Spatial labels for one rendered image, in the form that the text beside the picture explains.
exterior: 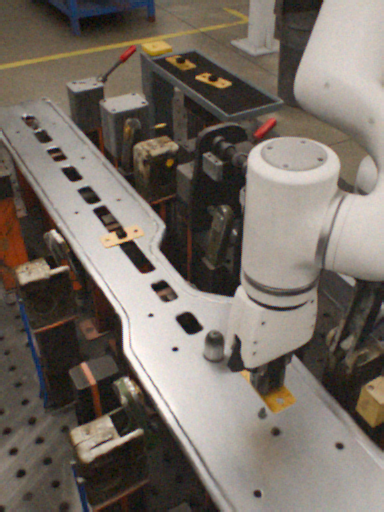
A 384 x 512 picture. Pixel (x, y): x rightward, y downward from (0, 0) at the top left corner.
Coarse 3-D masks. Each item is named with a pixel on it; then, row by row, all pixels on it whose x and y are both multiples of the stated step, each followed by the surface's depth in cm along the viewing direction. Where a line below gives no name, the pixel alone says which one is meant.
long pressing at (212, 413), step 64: (0, 128) 144; (64, 128) 144; (64, 192) 121; (128, 192) 121; (128, 320) 92; (192, 384) 82; (320, 384) 81; (192, 448) 74; (256, 448) 74; (320, 448) 74
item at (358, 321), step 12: (360, 288) 74; (372, 288) 72; (360, 300) 75; (372, 300) 72; (348, 312) 76; (360, 312) 75; (372, 312) 73; (348, 324) 78; (360, 324) 74; (372, 324) 75; (336, 336) 79; (348, 336) 80; (360, 336) 75; (336, 348) 80; (348, 360) 78
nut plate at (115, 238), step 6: (126, 228) 110; (132, 228) 110; (138, 228) 110; (108, 234) 109; (114, 234) 109; (120, 234) 108; (126, 234) 108; (132, 234) 109; (138, 234) 109; (144, 234) 109; (102, 240) 108; (114, 240) 108; (120, 240) 108; (126, 240) 108; (108, 246) 106
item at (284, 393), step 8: (248, 376) 74; (272, 376) 73; (272, 384) 72; (256, 392) 72; (272, 392) 72; (280, 392) 72; (288, 392) 72; (264, 400) 71; (272, 400) 71; (288, 400) 71; (272, 408) 70; (280, 408) 70
